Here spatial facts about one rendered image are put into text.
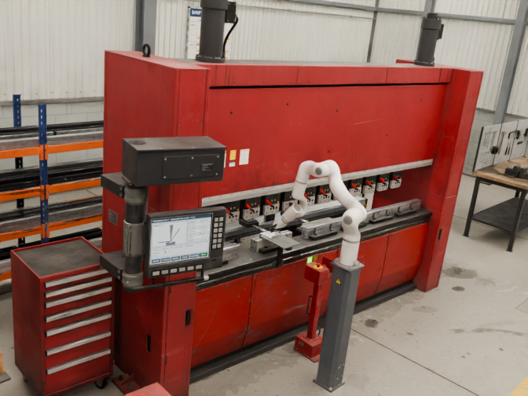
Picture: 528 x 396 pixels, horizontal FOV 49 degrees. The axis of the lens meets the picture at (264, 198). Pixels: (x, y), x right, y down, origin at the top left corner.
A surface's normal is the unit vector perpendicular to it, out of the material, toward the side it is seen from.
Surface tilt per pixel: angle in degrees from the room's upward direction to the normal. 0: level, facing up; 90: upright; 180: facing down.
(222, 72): 90
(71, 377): 90
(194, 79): 90
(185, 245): 90
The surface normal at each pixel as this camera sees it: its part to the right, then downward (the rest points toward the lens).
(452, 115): -0.74, 0.14
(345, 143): 0.66, 0.29
